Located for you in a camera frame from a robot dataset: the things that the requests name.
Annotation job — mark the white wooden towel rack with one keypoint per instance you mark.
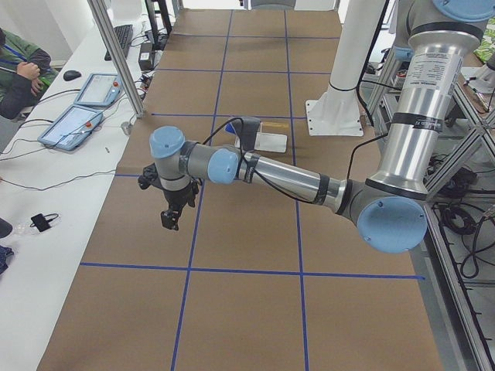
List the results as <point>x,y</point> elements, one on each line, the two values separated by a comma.
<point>267,141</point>

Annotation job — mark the aluminium frame post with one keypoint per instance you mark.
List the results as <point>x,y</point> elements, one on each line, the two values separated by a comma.
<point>106,30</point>

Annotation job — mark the teach pendant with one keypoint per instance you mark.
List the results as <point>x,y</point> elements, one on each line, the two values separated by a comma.
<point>99,90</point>
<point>71,128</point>

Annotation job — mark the small black device with cable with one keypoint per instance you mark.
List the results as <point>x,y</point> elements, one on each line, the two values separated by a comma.
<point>42,222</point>

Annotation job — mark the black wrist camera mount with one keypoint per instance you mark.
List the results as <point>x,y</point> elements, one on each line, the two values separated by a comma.
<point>149,177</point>

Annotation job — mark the grey blue towel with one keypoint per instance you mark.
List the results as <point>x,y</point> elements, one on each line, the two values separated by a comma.
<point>246,129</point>

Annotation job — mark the seated person green jacket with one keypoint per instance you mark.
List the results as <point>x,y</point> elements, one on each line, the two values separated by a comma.
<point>26,74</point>

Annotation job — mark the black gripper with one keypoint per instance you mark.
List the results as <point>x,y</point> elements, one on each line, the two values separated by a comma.
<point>175,197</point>

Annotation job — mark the upper teach pendant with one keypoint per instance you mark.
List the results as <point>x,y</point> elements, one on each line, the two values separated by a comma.
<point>99,90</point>

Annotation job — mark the black power adapter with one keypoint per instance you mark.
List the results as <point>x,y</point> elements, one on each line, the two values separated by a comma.
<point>146,56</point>

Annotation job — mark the black computer mouse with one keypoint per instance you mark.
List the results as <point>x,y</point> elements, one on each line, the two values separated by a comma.
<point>71,75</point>

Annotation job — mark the lower teach pendant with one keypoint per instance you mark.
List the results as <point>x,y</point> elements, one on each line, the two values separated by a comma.
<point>71,128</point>

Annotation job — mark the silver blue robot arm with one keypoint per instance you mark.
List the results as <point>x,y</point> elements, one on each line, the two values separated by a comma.
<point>387,207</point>

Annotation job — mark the black keyboard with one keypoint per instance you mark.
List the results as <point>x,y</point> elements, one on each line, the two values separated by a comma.
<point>124,34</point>

